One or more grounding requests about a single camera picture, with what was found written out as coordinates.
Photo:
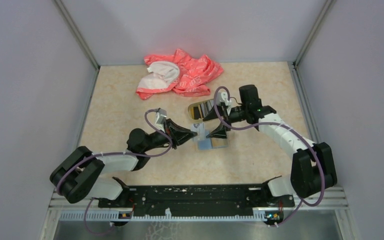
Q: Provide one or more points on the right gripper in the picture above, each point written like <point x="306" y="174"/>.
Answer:
<point x="220" y="131"/>

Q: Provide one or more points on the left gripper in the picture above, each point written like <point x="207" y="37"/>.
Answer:
<point x="177" y="134"/>

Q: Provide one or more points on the silver VIP credit card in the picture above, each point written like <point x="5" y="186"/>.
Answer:
<point x="200" y="129"/>

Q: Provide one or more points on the cream oval card tray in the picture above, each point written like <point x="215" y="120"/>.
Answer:
<point x="210" y="116"/>

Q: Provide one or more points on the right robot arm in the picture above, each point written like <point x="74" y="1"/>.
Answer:
<point x="312" y="169"/>

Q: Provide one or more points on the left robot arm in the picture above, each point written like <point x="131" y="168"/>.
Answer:
<point x="79" y="175"/>

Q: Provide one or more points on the stack of cards in tray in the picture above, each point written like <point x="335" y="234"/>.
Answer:
<point x="199" y="110"/>

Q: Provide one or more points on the pink patterned cloth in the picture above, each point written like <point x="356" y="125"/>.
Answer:
<point x="181" y="73"/>

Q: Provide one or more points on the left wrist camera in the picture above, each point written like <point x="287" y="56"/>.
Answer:
<point x="160" y="116"/>

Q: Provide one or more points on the aluminium frame rail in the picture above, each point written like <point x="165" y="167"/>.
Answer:
<point x="90" y="211"/>

